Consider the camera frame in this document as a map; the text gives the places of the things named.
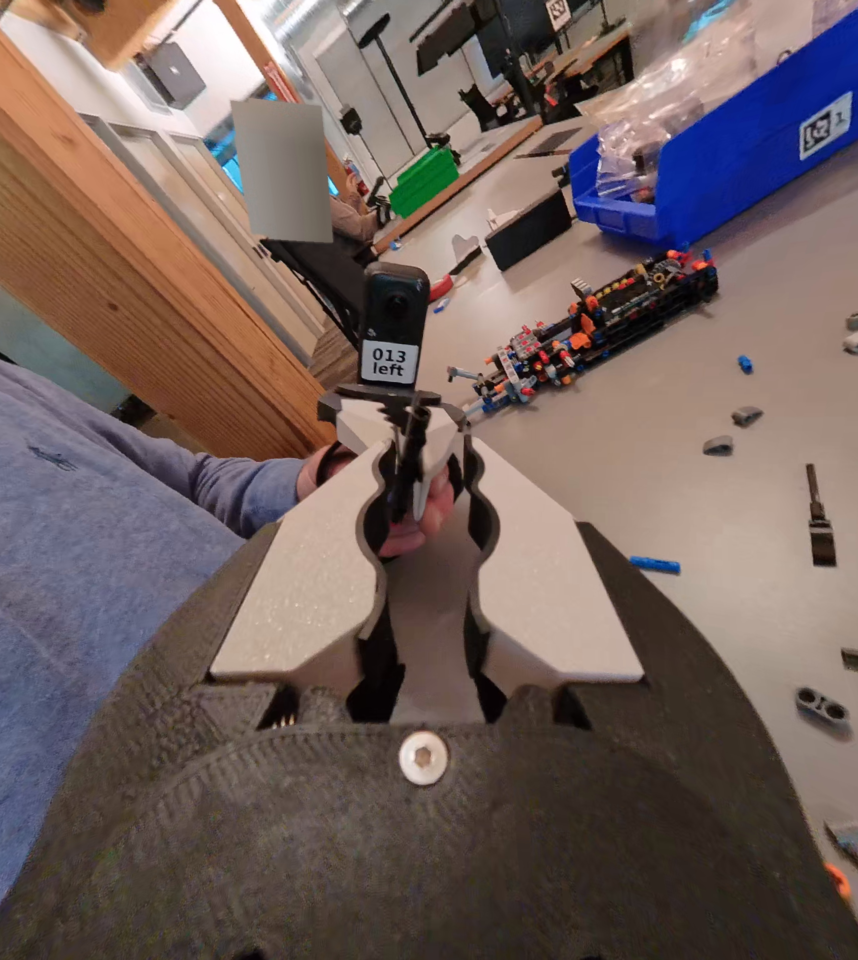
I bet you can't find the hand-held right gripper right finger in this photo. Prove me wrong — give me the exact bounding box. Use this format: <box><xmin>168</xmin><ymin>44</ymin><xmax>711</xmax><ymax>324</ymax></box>
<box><xmin>463</xmin><ymin>435</ymin><xmax>647</xmax><ymax>725</ymax></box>

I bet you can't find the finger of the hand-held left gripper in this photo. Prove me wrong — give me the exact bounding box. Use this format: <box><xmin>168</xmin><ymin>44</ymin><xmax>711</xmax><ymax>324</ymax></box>
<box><xmin>333</xmin><ymin>397</ymin><xmax>396</xmax><ymax>457</ymax></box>
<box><xmin>411</xmin><ymin>408</ymin><xmax>469</xmax><ymax>524</ymax></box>

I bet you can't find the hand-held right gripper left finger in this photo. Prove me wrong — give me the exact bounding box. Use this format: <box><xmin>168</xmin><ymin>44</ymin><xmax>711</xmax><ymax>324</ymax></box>
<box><xmin>208</xmin><ymin>439</ymin><xmax>405</xmax><ymax>725</ymax></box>

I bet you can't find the person's left forearm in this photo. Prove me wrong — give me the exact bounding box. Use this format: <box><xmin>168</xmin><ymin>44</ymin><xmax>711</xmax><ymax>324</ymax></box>
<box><xmin>121</xmin><ymin>420</ymin><xmax>310</xmax><ymax>540</ymax></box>

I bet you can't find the lego chassis model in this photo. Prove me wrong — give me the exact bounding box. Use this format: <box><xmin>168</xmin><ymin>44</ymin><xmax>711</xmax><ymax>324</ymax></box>
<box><xmin>446</xmin><ymin>243</ymin><xmax>721</xmax><ymax>415</ymax></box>

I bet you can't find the dark grey two-hole lego beam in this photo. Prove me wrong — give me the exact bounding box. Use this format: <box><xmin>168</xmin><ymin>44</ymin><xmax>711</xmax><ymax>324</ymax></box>
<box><xmin>794</xmin><ymin>685</ymin><xmax>852</xmax><ymax>731</ymax></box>

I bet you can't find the grey lego pin connector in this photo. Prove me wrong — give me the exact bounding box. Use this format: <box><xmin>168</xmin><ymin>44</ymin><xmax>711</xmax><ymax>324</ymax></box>
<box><xmin>823</xmin><ymin>819</ymin><xmax>858</xmax><ymax>895</ymax></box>

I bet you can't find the person's left hand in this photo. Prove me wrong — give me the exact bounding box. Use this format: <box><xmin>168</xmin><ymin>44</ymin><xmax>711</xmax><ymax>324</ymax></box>
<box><xmin>298</xmin><ymin>442</ymin><xmax>468</xmax><ymax>559</ymax></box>

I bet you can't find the black office chair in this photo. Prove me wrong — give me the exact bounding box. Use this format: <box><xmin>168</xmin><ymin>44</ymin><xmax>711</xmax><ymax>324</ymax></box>
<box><xmin>258</xmin><ymin>237</ymin><xmax>370</xmax><ymax>352</ymax></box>

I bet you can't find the green bin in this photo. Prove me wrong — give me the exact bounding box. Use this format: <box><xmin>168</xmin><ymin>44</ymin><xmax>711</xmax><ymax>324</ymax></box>
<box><xmin>388</xmin><ymin>144</ymin><xmax>462</xmax><ymax>219</ymax></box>

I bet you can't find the black flat pad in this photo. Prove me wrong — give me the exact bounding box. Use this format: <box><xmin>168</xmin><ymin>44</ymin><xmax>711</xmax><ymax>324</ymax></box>
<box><xmin>513</xmin><ymin>126</ymin><xmax>585</xmax><ymax>160</ymax></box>

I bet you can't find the black pole stand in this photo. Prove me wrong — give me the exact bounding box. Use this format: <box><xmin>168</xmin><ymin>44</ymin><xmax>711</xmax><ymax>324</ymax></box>
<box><xmin>357</xmin><ymin>12</ymin><xmax>454</xmax><ymax>155</ymax></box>

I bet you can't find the person's blue sweater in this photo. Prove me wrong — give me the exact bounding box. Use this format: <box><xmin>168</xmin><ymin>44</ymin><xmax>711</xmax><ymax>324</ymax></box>
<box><xmin>0</xmin><ymin>333</ymin><xmax>265</xmax><ymax>960</ymax></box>

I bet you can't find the black blade piece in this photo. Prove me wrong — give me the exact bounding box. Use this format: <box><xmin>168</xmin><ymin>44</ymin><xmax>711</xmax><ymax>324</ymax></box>
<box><xmin>804</xmin><ymin>462</ymin><xmax>838</xmax><ymax>568</ymax></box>

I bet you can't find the grey square device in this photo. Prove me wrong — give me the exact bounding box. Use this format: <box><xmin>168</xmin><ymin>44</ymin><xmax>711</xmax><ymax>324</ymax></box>
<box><xmin>135</xmin><ymin>41</ymin><xmax>207</xmax><ymax>110</ymax></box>

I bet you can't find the pile of clear plastic bags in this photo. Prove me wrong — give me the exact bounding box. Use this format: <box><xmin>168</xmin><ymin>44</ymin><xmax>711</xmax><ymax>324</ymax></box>
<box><xmin>594</xmin><ymin>0</ymin><xmax>858</xmax><ymax>202</ymax></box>

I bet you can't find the blue bin white label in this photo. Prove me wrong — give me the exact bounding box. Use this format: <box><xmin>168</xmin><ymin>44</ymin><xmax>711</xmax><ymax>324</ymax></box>
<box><xmin>570</xmin><ymin>0</ymin><xmax>858</xmax><ymax>243</ymax></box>

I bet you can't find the wooden loft structure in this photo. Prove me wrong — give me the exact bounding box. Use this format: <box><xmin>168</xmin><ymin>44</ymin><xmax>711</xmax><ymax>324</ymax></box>
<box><xmin>0</xmin><ymin>0</ymin><xmax>303</xmax><ymax>106</ymax></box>

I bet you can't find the wooden post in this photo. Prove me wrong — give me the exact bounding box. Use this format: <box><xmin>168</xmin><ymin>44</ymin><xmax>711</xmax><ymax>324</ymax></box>
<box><xmin>0</xmin><ymin>0</ymin><xmax>336</xmax><ymax>460</ymax></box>

